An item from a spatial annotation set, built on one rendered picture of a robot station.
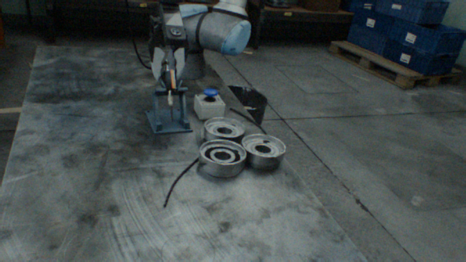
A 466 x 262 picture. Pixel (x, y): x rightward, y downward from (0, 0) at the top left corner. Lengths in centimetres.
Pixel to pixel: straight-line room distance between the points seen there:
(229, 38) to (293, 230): 69
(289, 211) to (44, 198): 46
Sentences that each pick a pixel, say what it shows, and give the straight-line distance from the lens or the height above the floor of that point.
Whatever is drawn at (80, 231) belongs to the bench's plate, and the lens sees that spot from 74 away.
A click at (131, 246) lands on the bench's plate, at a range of 70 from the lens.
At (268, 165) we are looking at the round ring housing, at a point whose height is 82.
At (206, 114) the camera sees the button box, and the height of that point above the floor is 82.
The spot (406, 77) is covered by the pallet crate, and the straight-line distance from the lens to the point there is 435.
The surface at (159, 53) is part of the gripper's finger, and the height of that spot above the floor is 98.
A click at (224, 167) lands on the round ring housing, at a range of 84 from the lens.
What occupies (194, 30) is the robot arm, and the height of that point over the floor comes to 97.
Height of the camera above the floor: 129
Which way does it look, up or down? 28 degrees down
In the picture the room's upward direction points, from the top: 8 degrees clockwise
